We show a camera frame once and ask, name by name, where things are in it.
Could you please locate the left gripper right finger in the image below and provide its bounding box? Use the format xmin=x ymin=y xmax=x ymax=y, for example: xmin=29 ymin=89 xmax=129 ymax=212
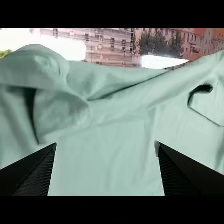
xmin=157 ymin=141 xmax=224 ymax=197

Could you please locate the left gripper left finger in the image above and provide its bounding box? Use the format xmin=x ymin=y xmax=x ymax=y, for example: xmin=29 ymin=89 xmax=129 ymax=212
xmin=0 ymin=142 xmax=58 ymax=197

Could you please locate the green shirt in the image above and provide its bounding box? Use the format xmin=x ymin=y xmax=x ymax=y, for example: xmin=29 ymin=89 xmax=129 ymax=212
xmin=0 ymin=43 xmax=224 ymax=197

